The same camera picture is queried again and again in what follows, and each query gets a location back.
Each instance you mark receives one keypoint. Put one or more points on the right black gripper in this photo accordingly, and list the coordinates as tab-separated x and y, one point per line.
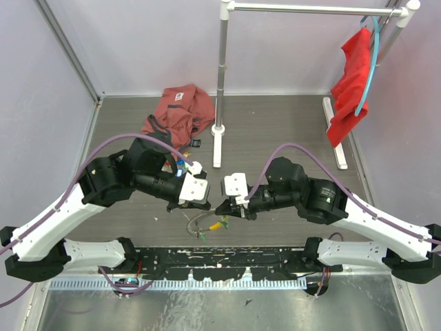
242	209

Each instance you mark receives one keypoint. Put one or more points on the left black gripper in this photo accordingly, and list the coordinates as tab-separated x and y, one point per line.
187	205

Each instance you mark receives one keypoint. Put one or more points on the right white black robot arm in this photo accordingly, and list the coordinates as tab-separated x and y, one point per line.
404	249

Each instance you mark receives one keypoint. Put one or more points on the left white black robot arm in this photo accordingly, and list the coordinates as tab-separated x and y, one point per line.
40	250

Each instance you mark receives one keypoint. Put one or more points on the blue key tag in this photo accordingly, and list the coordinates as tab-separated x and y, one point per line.
181	168

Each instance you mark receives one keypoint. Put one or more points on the rust red t-shirt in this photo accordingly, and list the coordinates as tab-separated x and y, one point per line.
181	114

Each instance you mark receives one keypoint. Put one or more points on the bright red shirt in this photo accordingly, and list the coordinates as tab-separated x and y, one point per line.
348	91

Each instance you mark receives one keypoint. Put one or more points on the white metal clothes rack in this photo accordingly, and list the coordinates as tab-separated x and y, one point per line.
388	23

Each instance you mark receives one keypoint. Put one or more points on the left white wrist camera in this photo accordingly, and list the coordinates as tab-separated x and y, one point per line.
195	187

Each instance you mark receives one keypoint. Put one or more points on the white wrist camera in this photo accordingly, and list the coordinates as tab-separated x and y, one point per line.
235	186
195	187

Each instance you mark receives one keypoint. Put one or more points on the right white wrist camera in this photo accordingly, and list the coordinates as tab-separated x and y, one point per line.
235	186

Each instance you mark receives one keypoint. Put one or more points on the black mounting base plate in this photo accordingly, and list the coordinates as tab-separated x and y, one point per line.
221	263

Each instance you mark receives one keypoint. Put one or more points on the grey slotted cable duct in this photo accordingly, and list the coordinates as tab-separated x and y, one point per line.
99	283

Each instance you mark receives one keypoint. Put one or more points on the aluminium frame post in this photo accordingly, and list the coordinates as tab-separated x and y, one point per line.
61	37

